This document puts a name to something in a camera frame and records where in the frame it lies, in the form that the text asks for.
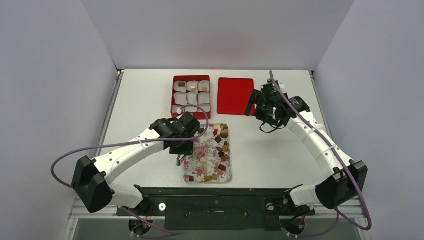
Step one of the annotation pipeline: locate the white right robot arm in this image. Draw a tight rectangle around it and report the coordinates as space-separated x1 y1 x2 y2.
244 82 368 214

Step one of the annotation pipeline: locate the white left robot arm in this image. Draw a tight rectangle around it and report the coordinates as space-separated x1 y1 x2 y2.
71 112 201 215

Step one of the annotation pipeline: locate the beige round chocolate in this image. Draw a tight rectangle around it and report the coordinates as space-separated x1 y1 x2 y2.
199 157 208 164

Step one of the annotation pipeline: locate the brown chocolate bottom tray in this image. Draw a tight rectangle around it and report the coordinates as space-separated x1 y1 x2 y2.
204 175 212 182

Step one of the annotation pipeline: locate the red chocolate box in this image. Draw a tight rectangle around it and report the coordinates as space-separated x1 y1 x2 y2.
170 75 212 120

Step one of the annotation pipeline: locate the dark chocolate on tray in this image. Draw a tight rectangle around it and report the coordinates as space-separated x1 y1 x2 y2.
218 164 227 171

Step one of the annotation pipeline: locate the red box lid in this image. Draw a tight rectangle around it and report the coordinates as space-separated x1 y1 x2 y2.
216 77 255 116

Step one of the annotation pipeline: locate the floral serving tray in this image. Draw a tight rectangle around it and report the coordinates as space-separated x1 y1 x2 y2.
183 123 233 184

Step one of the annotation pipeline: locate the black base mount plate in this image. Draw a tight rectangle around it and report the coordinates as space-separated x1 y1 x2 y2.
131 187 315 231

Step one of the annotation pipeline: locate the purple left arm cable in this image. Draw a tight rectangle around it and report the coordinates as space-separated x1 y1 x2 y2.
50 104 210 190

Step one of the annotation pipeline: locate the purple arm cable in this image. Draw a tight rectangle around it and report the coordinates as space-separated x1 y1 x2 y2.
50 104 210 190
269 70 373 232

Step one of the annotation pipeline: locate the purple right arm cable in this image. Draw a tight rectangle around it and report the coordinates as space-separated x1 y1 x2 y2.
269 70 373 232

